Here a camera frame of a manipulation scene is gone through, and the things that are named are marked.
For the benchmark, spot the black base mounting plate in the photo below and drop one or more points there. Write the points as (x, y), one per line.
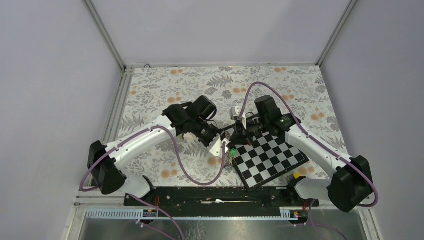
(223, 197)

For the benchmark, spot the white slotted cable duct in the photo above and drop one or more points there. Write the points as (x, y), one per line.
(216, 213)

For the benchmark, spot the metal keyring disc with rings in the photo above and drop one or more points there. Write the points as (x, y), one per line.
(229, 160)

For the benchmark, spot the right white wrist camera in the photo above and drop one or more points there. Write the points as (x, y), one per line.
(237, 115)

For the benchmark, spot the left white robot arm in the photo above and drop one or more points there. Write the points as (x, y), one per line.
(106, 162)

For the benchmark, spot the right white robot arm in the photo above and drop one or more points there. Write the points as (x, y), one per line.
(349, 179)

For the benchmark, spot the floral patterned table mat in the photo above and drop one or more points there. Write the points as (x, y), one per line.
(151, 90)

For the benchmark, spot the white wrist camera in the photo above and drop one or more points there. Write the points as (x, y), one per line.
(237, 115)
(218, 147)

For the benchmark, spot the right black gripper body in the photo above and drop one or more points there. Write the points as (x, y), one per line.
(259, 125)

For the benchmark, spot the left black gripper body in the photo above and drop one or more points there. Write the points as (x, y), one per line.
(205, 132)

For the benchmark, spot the black white chessboard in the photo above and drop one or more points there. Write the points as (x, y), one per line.
(266, 159)

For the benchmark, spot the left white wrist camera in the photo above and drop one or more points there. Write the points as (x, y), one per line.
(218, 147)

